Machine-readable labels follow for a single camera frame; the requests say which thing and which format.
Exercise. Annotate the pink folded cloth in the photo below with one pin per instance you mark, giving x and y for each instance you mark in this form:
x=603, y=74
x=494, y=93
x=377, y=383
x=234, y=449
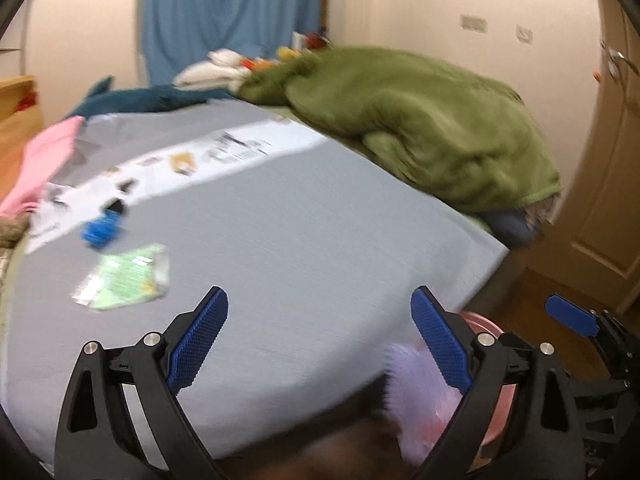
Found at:
x=43, y=156

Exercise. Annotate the brown teddy bear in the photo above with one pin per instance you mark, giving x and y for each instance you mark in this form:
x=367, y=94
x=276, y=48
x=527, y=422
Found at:
x=13, y=229

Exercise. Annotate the green snack wrapper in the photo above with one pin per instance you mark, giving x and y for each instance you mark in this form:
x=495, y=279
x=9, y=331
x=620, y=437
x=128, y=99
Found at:
x=122, y=280

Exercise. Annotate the yellow plush toys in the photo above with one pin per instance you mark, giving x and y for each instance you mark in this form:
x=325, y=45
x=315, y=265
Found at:
x=300, y=45

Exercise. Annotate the brown wooden door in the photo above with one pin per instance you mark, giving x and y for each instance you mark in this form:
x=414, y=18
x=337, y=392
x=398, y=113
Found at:
x=593, y=246

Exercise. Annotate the green fleece blanket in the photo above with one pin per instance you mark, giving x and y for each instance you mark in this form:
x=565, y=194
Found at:
x=462, y=137

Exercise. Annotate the single wall socket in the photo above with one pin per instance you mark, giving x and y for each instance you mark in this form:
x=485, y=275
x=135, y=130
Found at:
x=524, y=35

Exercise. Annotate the wooden headboard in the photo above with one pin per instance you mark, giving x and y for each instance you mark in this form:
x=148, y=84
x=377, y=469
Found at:
x=21, y=120

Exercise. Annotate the white foam fruit net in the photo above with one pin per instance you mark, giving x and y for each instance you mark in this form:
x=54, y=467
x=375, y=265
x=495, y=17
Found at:
x=417, y=400

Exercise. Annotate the blue curtain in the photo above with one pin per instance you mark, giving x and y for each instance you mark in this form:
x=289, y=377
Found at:
x=178, y=33

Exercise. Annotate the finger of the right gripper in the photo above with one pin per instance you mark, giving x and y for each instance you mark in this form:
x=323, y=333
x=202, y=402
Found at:
x=582, y=322

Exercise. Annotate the white pillow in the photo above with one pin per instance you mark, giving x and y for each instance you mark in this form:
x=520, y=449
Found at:
x=222, y=69

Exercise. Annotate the double wall switch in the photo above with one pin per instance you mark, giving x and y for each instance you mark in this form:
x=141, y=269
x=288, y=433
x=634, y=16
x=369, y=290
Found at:
x=473, y=23

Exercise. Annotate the striped cloth under blanket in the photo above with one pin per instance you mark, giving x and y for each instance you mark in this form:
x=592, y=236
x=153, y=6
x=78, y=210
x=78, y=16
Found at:
x=536, y=214

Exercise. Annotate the dark teal shark plush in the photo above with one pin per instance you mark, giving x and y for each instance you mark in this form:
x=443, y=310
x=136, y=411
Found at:
x=101, y=99

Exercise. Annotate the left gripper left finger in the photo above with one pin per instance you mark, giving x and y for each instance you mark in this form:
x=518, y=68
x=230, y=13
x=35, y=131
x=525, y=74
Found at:
x=96, y=437

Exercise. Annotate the silver door handle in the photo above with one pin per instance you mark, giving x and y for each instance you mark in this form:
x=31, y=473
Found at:
x=616, y=61

